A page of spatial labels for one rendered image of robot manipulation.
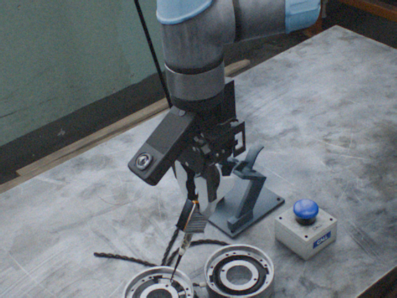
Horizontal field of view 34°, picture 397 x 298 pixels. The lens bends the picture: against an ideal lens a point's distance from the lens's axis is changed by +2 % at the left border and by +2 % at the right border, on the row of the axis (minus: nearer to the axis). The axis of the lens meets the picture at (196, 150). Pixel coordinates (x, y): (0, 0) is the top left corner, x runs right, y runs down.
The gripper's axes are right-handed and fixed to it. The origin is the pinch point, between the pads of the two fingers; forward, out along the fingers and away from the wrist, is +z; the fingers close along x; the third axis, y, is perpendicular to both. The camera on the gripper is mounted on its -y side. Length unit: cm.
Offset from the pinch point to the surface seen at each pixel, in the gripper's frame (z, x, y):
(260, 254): 9.7, -6.5, 6.4
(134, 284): 10.3, 3.2, -10.8
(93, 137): 91, 142, 58
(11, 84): 59, 153, 35
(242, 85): 13, 35, 43
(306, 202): 5.8, -6.4, 16.9
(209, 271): 10.3, -3.0, -1.2
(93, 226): 13.2, 21.3, -6.8
